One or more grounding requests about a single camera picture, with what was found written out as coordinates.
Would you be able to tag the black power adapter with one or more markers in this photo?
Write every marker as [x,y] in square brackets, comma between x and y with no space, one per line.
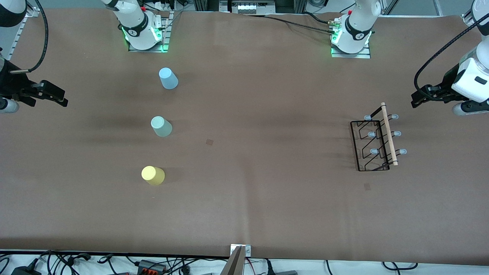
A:
[26,270]

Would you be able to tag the brown table cover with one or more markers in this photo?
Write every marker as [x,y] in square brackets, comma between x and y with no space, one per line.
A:
[267,214]

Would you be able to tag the aluminium side rail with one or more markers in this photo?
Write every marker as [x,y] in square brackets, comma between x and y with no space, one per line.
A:
[17,38]

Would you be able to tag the white power strip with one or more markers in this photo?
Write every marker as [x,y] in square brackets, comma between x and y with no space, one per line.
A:
[168,4]

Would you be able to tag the yellow plastic cup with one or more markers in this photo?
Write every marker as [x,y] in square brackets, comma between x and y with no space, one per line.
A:
[153,175]

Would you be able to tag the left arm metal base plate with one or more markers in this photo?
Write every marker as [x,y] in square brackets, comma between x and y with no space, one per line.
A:
[351,55]

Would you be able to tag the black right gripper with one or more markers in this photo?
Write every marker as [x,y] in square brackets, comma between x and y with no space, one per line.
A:
[10,83]

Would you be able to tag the light blue plastic cup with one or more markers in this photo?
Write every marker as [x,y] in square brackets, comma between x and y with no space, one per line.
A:
[168,78]

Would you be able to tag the aluminium camera mount profile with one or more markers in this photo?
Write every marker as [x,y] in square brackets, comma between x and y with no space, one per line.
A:
[235,263]

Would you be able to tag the black orange connector box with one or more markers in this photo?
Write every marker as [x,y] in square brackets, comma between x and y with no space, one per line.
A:
[151,266]

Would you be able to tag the aluminium corner post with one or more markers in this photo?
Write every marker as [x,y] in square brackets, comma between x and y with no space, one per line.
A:
[467,18]

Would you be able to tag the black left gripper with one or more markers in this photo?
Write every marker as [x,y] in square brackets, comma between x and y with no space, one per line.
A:
[445,84]

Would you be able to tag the pale green plastic cup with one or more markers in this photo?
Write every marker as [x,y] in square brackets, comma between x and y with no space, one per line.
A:
[161,126]

